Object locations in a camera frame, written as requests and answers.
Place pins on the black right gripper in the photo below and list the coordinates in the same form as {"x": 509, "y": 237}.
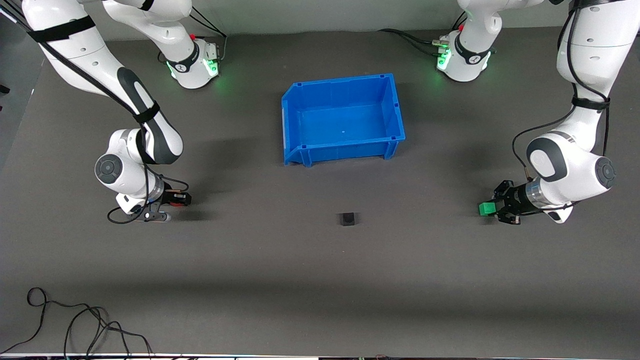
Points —
{"x": 171, "y": 197}

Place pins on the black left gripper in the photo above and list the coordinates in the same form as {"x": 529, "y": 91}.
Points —
{"x": 515, "y": 196}

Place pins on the black cube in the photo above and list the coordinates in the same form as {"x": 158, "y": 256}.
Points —
{"x": 348, "y": 219}

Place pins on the blue plastic storage bin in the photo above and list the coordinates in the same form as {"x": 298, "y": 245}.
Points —
{"x": 345, "y": 117}

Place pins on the green cube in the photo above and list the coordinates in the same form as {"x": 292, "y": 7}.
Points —
{"x": 486, "y": 209}

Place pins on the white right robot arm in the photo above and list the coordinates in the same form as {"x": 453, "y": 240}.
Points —
{"x": 75, "y": 55}

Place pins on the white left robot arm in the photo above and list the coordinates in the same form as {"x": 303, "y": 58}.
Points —
{"x": 595, "y": 50}

